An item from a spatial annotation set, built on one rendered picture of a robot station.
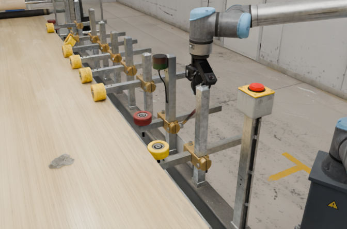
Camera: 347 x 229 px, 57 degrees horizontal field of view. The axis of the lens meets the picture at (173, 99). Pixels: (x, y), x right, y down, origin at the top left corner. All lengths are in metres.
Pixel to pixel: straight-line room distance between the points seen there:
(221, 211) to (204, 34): 0.64
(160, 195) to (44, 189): 0.35
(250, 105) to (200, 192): 0.54
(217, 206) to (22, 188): 0.67
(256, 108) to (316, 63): 3.40
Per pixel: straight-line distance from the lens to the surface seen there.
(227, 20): 1.17
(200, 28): 1.18
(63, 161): 1.16
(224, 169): 2.56
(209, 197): 1.28
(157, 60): 1.26
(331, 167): 1.67
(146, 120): 1.36
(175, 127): 1.40
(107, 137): 1.27
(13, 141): 1.36
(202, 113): 1.13
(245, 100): 0.88
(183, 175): 1.37
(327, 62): 4.15
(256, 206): 2.31
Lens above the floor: 1.57
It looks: 26 degrees down
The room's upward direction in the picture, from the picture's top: straight up
